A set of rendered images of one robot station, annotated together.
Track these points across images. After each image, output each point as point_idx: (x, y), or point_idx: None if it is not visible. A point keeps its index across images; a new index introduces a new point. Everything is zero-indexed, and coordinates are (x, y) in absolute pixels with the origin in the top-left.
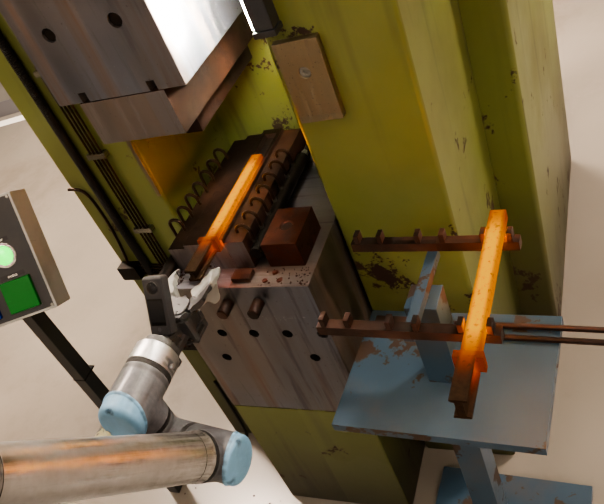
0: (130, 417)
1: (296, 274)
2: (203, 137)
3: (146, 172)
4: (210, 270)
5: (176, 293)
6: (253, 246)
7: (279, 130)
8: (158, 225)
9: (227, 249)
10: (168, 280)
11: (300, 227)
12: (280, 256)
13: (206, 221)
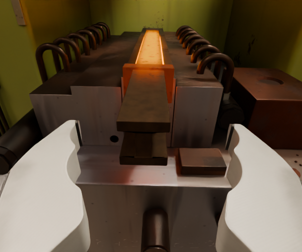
0: None
1: None
2: (80, 18)
3: None
4: (235, 126)
5: (88, 227)
6: (229, 104)
7: (161, 28)
8: (7, 83)
9: (175, 104)
10: (40, 152)
11: None
12: (280, 128)
13: (111, 65)
